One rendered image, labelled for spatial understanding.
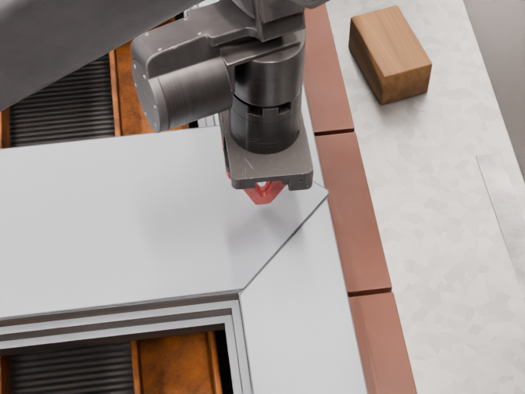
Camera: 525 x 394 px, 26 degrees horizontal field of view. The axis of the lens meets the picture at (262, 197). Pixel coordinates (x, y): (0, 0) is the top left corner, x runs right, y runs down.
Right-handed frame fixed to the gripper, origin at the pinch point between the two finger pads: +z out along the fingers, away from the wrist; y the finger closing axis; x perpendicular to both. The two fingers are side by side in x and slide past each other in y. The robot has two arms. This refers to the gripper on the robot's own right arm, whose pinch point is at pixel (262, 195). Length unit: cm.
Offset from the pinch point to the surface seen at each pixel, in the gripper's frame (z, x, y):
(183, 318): 3.9, -7.8, 9.2
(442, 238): 18.1, 20.1, -6.0
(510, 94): 84, 61, -83
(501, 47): 84, 62, -95
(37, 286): 2.0, -19.8, 5.8
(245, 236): 1.5, -1.9, 3.1
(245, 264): 1.6, -2.2, 6.0
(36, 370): 32.0, -24.0, -3.2
